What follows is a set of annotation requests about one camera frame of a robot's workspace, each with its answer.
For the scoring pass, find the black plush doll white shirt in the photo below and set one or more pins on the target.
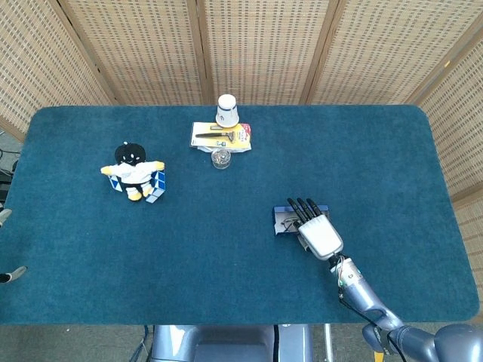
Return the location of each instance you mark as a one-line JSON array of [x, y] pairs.
[[132, 171]]

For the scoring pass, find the black eyeglasses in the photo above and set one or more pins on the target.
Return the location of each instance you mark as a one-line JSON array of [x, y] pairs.
[[290, 223]]

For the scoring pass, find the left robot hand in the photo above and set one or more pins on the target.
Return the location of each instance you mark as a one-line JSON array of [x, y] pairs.
[[15, 273]]

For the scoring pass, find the clear jar of clips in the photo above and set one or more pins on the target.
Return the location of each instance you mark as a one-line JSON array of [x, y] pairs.
[[220, 160]]

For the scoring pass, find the blue carpet table cover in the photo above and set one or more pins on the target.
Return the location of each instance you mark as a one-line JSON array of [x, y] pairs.
[[226, 264]]

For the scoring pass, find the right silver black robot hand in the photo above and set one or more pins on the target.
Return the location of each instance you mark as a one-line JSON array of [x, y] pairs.
[[320, 235]]

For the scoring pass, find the white paper cup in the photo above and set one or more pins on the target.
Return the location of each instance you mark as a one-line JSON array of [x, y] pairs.
[[227, 111]]

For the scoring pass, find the blue white snake cube puzzle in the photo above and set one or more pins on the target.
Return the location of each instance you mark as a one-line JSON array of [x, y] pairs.
[[160, 181]]

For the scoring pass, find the yellow razor blister pack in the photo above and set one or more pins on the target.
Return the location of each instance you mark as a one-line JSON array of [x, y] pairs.
[[241, 142]]

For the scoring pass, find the blue glasses case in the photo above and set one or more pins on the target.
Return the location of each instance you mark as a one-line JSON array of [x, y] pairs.
[[281, 209]]

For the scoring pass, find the woven bamboo screen panel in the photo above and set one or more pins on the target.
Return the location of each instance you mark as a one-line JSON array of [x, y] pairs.
[[37, 56], [460, 132], [260, 49], [385, 49], [143, 49]]

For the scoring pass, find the white metal leg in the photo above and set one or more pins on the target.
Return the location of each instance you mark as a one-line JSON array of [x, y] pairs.
[[329, 343]]

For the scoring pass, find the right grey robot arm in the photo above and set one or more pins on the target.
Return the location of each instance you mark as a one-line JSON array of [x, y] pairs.
[[362, 298]]

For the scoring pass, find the yellow floor tape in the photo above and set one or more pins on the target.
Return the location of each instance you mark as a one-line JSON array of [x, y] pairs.
[[377, 357]]

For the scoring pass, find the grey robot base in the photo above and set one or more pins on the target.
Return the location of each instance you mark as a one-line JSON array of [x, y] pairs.
[[226, 343]]

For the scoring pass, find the black razor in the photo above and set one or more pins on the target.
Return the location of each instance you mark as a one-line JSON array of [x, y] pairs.
[[211, 135]]

